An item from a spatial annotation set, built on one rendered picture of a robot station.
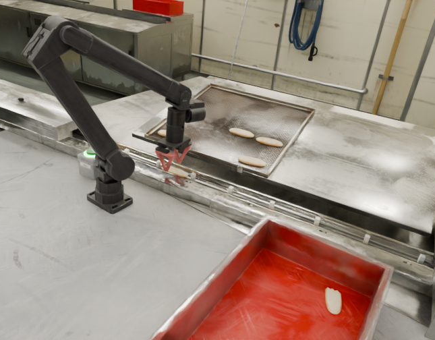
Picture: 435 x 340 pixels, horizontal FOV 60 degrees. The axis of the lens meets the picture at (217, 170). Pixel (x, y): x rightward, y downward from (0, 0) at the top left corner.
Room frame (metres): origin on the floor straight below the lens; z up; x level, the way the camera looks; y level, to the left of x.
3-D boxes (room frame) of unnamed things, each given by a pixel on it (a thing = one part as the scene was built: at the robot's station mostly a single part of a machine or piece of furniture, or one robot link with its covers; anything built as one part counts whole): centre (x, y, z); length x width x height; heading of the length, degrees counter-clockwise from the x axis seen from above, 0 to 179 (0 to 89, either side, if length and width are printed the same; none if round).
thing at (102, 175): (0.97, 0.30, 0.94); 0.09 x 0.05 x 0.10; 133
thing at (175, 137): (1.11, 0.15, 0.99); 0.10 x 0.07 x 0.07; 154
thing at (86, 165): (1.10, 0.41, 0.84); 0.08 x 0.08 x 0.11; 64
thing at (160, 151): (1.08, 0.16, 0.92); 0.07 x 0.07 x 0.09; 64
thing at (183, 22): (4.86, 0.90, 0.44); 0.70 x 0.55 x 0.87; 64
